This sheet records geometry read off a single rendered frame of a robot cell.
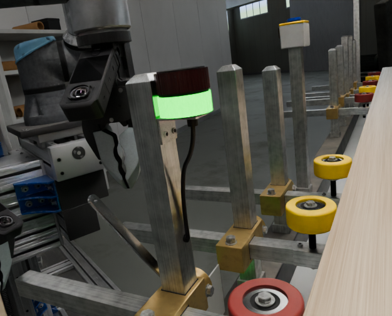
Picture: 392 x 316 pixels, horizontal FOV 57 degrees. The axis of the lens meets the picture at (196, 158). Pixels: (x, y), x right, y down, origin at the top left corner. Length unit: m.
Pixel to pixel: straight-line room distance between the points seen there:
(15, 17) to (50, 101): 2.79
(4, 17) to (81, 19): 3.30
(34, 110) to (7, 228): 0.55
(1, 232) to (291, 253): 0.46
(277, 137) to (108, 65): 0.53
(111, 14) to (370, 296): 0.43
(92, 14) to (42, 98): 0.64
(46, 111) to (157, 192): 0.70
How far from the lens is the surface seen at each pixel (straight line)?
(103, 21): 0.49
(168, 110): 0.39
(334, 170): 0.83
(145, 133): 0.43
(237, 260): 0.66
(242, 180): 0.67
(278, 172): 0.92
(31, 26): 3.53
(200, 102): 0.39
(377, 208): 0.63
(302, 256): 0.66
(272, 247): 0.67
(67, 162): 0.99
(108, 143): 0.51
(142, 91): 0.42
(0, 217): 0.65
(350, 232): 0.56
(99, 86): 0.43
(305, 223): 0.60
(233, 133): 0.65
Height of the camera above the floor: 1.16
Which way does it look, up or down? 15 degrees down
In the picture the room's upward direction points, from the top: 8 degrees counter-clockwise
